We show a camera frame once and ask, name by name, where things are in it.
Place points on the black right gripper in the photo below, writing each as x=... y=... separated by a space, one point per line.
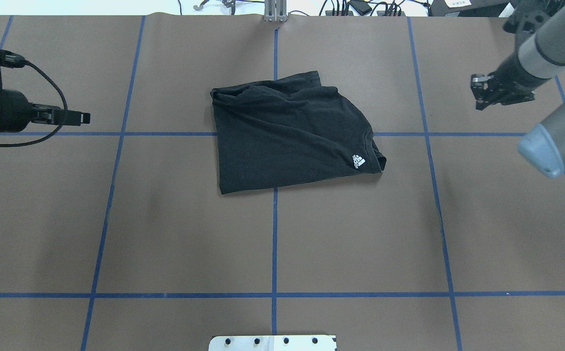
x=511 y=74

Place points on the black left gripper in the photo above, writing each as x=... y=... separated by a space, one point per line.
x=13 y=110

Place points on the black graphic t-shirt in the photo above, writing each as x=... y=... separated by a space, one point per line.
x=290 y=131

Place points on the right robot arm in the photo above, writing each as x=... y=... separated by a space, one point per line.
x=538 y=57

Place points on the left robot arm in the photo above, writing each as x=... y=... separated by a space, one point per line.
x=16 y=112

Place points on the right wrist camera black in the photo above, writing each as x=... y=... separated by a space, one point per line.
x=527 y=17

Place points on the aluminium frame post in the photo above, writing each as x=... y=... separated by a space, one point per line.
x=275 y=11

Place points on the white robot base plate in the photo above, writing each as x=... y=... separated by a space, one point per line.
x=293 y=342

